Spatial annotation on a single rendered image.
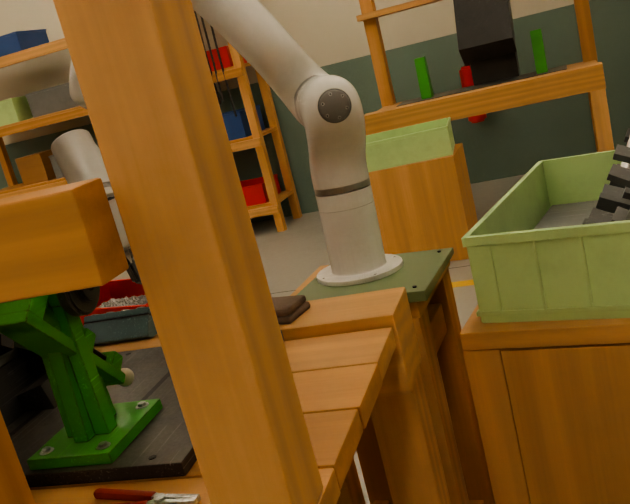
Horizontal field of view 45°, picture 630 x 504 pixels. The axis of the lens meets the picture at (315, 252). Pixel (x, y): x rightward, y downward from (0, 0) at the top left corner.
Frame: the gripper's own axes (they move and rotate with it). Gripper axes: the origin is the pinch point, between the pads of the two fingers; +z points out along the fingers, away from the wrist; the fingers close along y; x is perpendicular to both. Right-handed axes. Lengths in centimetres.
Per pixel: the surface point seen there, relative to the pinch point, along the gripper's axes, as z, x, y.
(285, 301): 20.2, 6.9, -23.8
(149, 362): 18.6, 13.4, 1.4
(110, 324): 6.2, 0.1, 9.3
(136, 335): 11.0, 1.9, 5.1
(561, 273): 40, 7, -68
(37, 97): -323, -487, 148
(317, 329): 27.9, 12.2, -27.0
